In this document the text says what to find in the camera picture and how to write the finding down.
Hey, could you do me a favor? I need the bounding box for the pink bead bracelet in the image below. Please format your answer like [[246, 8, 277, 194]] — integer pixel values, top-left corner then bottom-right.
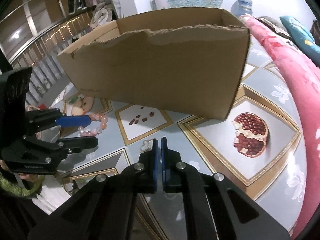
[[77, 113, 109, 137]]

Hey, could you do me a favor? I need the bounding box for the silver butterfly ornament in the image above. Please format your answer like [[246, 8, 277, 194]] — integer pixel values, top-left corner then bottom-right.
[[140, 139, 153, 153]]

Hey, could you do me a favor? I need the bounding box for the teal pillow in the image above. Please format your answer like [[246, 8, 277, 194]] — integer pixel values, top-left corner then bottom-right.
[[280, 16, 319, 67]]

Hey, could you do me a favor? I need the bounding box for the woman in purple coat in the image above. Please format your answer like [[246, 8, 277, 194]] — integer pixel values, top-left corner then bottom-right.
[[310, 20, 320, 44]]

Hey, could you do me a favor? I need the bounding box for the pink floral quilt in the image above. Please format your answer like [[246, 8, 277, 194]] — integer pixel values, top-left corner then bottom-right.
[[240, 15, 319, 239]]

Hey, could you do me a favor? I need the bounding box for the blue water jug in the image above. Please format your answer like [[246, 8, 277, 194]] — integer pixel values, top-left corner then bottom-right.
[[231, 0, 253, 17]]

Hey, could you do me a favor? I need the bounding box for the fruit pattern bed sheet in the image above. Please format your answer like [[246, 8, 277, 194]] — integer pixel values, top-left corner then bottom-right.
[[33, 38, 306, 231]]

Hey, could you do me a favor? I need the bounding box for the metal stair railing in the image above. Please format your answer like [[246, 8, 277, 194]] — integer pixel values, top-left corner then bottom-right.
[[9, 8, 92, 105]]

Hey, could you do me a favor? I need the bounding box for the person left hand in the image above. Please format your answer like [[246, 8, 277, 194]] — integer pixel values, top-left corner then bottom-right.
[[0, 160, 39, 182]]

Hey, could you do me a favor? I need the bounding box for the brown cardboard box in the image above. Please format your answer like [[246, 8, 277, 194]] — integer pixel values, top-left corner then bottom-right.
[[57, 7, 251, 120]]

